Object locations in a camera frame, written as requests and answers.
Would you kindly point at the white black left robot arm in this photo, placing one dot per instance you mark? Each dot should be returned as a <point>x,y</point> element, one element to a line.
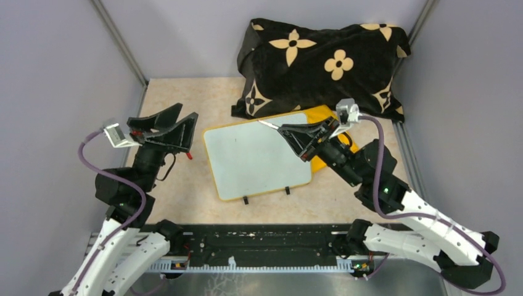
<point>126,192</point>

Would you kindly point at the yellow framed whiteboard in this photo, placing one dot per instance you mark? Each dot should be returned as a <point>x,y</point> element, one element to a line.
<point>249,158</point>

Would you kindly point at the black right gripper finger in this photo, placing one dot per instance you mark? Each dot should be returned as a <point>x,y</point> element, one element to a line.
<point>304,145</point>
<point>318,127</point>

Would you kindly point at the red capped white marker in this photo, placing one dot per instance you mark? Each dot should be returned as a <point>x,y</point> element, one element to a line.
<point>271,125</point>

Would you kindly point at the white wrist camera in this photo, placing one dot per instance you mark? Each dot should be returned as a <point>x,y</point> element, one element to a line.
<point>348,114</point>
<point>116,136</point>

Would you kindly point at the black floral pillow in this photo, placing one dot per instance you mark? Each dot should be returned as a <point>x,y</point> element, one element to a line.
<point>287,68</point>

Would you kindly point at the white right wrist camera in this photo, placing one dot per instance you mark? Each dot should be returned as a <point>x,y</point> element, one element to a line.
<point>348,114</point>

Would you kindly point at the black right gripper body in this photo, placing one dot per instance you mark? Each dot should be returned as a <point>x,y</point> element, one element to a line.
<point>333,152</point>

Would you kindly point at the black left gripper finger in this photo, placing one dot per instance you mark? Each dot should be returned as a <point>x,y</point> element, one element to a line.
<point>161,120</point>
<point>182,133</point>

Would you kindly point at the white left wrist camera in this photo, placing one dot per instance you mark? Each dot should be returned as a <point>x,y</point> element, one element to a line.
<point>116,136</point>

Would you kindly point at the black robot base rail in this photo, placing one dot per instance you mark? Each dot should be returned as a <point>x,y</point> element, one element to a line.
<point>273,248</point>

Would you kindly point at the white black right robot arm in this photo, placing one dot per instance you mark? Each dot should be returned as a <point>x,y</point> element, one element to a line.
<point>461,256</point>

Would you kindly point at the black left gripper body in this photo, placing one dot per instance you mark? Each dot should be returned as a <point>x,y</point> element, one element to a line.
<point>149,155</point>

